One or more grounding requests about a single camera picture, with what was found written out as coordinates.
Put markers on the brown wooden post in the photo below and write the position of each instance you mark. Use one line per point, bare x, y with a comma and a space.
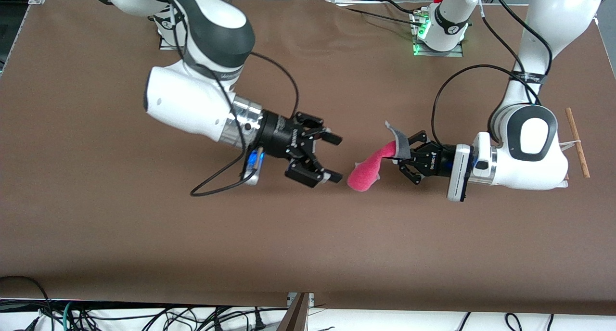
294, 316

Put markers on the grey and pink towel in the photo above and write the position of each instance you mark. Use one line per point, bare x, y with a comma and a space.
365, 174

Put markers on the black power plug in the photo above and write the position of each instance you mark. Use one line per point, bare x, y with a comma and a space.
259, 321

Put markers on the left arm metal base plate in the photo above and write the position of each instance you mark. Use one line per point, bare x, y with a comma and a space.
423, 51

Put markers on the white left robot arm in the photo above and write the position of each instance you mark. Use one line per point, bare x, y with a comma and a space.
529, 138

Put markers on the metal bracket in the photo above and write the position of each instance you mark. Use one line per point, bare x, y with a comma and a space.
310, 299

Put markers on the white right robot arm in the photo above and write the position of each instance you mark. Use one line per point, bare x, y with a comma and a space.
187, 100

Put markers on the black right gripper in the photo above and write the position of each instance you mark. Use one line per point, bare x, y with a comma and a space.
278, 134

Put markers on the white flat sheet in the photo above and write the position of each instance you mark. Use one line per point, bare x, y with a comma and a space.
358, 3

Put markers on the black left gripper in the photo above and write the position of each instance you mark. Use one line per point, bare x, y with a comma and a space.
437, 160

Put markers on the white rack with wooden rods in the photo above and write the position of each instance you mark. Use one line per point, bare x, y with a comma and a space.
577, 143

